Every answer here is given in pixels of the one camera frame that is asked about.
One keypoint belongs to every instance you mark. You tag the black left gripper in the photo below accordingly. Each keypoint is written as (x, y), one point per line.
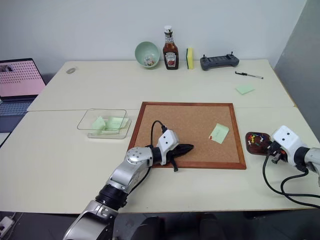
(178, 151)

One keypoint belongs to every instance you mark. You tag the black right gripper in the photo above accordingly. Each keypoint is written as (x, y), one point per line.
(276, 153)

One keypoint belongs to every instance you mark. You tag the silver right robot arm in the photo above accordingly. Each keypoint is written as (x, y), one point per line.
(310, 160)

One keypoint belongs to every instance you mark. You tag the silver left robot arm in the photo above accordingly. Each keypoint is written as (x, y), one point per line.
(125, 172)

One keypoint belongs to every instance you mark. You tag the dark brown tray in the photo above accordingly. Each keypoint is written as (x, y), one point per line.
(255, 150)

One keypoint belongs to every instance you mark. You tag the green sticky note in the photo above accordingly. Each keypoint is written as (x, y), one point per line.
(98, 124)
(116, 123)
(219, 133)

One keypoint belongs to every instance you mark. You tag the green sticky note pad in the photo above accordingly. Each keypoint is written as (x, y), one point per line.
(245, 89)

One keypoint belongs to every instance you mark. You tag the clear plastic box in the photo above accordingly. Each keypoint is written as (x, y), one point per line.
(105, 135)

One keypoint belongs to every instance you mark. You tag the yellow pushpin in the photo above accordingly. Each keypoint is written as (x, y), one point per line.
(253, 139)

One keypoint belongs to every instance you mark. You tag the black and silver pen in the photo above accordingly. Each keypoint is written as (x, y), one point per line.
(248, 75)

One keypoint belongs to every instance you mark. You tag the yellow and green sponge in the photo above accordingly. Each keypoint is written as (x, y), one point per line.
(190, 58)

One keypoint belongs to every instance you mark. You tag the grey handheld controller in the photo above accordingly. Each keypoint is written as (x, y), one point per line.
(219, 62)

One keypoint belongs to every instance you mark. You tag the ketchup bottle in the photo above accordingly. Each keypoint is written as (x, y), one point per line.
(171, 53)

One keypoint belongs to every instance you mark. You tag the green bowl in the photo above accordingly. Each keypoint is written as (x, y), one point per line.
(146, 53)

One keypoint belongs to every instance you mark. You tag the grey round table grommet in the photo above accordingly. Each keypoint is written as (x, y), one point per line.
(71, 70)

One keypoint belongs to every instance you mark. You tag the open laptop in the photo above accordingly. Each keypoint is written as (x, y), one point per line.
(17, 80)

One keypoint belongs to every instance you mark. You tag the white power strip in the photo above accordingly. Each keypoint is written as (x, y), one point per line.
(5, 225)

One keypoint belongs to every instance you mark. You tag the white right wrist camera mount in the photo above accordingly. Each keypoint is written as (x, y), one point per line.
(287, 142)

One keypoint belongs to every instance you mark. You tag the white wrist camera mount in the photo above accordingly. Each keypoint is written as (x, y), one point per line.
(287, 142)
(167, 141)

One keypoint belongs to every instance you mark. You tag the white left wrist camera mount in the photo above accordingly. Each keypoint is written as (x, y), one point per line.
(167, 141)

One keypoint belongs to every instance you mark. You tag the cork board with wooden frame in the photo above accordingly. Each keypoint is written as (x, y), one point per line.
(185, 117)

